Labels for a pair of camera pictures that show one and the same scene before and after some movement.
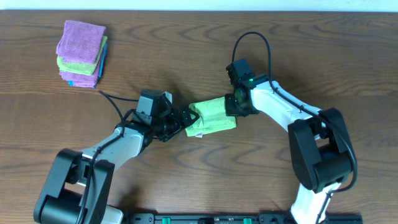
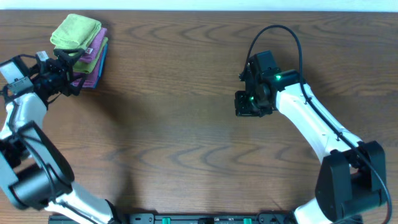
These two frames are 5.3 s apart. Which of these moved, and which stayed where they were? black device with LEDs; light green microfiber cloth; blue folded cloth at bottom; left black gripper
Moved: light green microfiber cloth; left black gripper
Stayed: blue folded cloth at bottom; black device with LEDs
